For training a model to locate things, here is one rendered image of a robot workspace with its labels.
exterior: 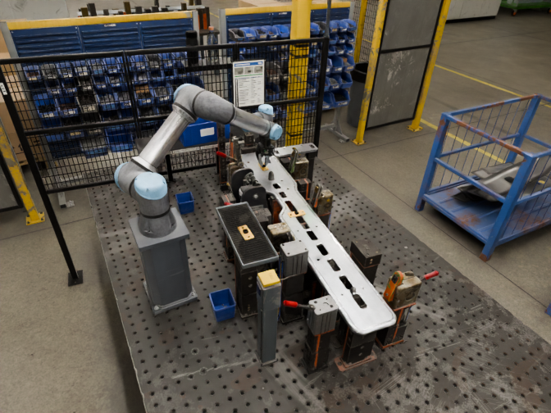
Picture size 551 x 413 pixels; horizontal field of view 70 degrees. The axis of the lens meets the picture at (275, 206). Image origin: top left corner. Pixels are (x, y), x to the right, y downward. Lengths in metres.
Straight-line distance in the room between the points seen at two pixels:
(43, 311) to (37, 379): 0.52
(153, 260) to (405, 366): 1.11
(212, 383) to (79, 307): 1.57
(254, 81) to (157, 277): 1.44
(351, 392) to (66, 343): 1.83
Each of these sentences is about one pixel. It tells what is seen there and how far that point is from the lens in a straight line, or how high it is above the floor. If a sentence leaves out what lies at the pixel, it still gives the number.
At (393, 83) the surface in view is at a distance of 4.99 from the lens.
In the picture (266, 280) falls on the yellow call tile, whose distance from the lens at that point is 1.37.
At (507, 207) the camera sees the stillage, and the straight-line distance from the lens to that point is 3.30.
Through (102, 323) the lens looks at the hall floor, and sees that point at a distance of 2.91.
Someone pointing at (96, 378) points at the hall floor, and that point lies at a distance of 2.67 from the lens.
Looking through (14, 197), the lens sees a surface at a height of 0.25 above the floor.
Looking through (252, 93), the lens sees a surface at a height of 1.23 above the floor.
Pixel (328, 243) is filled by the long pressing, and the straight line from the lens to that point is 1.77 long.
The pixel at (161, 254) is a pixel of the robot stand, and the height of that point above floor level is 1.02.
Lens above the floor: 2.15
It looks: 36 degrees down
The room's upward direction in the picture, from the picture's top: 2 degrees clockwise
